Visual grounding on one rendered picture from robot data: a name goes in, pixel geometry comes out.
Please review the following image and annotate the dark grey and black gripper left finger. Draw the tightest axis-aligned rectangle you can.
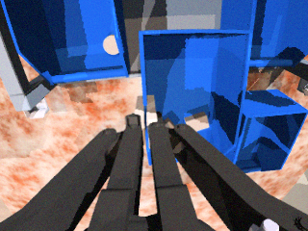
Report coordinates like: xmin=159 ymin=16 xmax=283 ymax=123
xmin=0 ymin=95 xmax=146 ymax=231

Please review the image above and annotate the beige rectangular block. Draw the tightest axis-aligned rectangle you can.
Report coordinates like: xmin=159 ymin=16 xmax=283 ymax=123
xmin=184 ymin=112 xmax=210 ymax=131
xmin=164 ymin=118 xmax=175 ymax=128

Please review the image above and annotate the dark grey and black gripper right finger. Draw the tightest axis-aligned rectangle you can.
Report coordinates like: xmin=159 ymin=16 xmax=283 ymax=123
xmin=147 ymin=95 xmax=308 ymax=231

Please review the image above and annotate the blue bin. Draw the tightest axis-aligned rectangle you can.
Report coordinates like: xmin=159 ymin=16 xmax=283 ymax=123
xmin=225 ymin=90 xmax=308 ymax=173
xmin=1 ymin=0 xmax=130 ymax=85
xmin=220 ymin=0 xmax=308 ymax=67
xmin=139 ymin=29 xmax=253 ymax=166

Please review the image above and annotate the grey metal shelf frame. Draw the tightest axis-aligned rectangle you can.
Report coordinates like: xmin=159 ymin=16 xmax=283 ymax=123
xmin=0 ymin=0 xmax=308 ymax=119

